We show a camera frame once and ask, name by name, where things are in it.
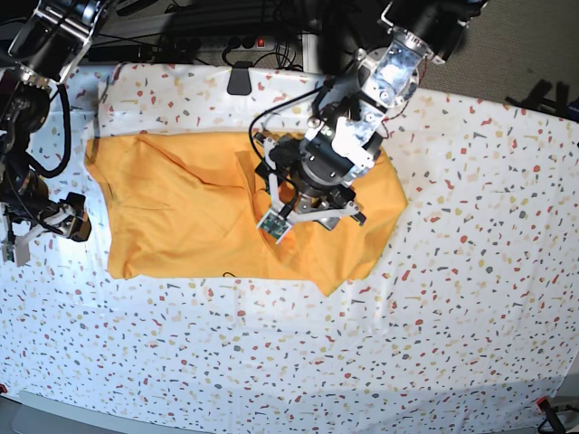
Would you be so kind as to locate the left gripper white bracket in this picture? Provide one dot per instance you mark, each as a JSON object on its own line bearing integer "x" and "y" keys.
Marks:
{"x": 306, "y": 181}

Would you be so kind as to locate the black power strip red switch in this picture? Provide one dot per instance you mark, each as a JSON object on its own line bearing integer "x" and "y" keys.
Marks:
{"x": 242, "y": 43}

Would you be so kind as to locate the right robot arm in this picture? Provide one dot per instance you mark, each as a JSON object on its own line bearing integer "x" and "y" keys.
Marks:
{"x": 53, "y": 41}

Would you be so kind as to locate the black table clamp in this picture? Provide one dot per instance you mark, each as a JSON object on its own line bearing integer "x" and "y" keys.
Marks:
{"x": 239, "y": 83}

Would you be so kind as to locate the white vertical post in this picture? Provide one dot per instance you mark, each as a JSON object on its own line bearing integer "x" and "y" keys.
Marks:
{"x": 310, "y": 53}

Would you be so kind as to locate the red clamp bottom right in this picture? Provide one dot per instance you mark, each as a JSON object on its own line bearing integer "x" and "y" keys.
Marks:
{"x": 551, "y": 422}

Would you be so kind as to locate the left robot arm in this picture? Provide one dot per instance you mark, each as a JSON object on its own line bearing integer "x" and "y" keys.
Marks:
{"x": 351, "y": 107}

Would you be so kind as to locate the orange T-shirt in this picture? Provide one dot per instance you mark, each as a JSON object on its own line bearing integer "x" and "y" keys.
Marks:
{"x": 187, "y": 206}

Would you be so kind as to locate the terrazzo patterned tablecloth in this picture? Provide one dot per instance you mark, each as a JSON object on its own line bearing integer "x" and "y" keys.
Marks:
{"x": 468, "y": 319}

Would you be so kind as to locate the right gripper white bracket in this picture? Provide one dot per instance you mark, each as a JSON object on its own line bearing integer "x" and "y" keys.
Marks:
{"x": 67, "y": 219}

